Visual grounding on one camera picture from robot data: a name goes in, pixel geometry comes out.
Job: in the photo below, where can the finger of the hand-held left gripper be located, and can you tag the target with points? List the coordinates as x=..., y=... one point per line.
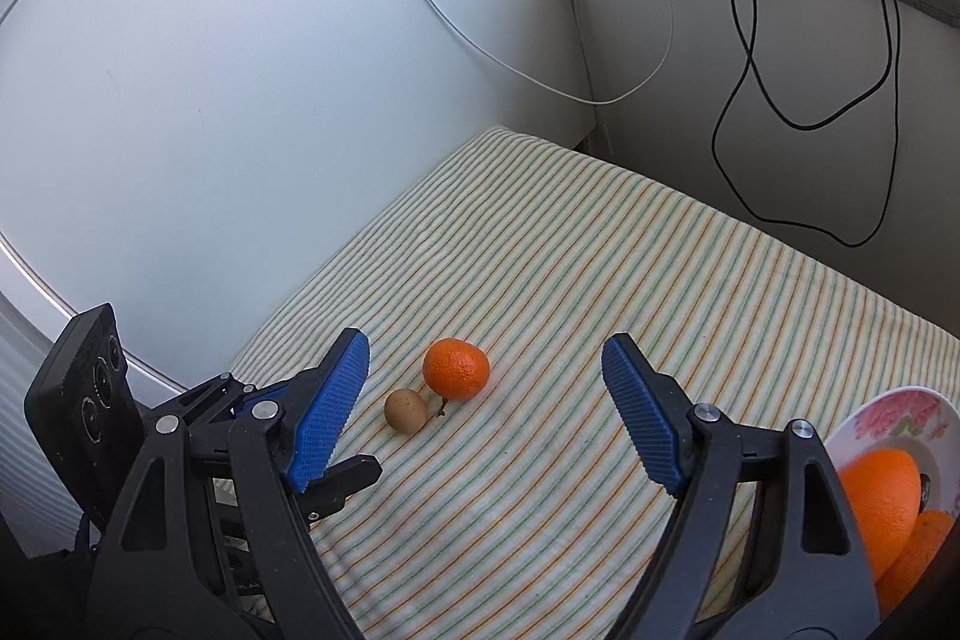
x=217, y=396
x=352, y=471

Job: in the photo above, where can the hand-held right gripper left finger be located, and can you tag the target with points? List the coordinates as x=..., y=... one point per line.
x=330, y=415

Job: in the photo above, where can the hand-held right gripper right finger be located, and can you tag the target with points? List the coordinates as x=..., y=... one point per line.
x=637, y=415

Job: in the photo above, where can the brown kiwi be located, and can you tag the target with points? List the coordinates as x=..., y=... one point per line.
x=405, y=411

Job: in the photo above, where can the orange mandarin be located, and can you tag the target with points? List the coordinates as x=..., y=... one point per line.
x=456, y=368

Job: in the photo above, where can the large round orange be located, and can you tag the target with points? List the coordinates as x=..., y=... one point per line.
x=877, y=505

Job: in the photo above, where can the floral white plate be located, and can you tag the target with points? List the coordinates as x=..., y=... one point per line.
x=900, y=415

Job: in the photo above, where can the dark purple plum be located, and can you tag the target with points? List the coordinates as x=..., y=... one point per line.
x=925, y=488

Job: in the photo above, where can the large tangerine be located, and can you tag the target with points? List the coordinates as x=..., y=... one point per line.
x=919, y=557

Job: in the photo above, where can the striped tablecloth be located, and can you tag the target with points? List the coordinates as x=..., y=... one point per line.
x=600, y=250

